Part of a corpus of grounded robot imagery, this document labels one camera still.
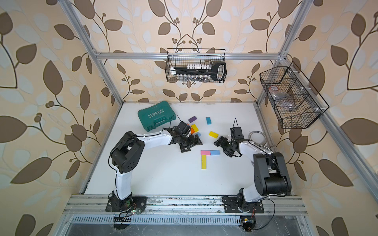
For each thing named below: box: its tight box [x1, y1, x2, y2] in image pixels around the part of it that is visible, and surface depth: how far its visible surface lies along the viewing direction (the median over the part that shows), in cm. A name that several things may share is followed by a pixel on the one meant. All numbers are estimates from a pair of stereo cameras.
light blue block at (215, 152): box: [210, 149, 221, 156], surface depth 93 cm
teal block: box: [205, 116, 213, 125], surface depth 110 cm
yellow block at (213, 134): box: [208, 130, 220, 139], surface depth 104 cm
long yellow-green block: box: [200, 154, 208, 170], surface depth 91 cm
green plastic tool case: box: [137, 100, 177, 132], surface depth 110 cm
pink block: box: [200, 149, 211, 156], surface depth 95 cm
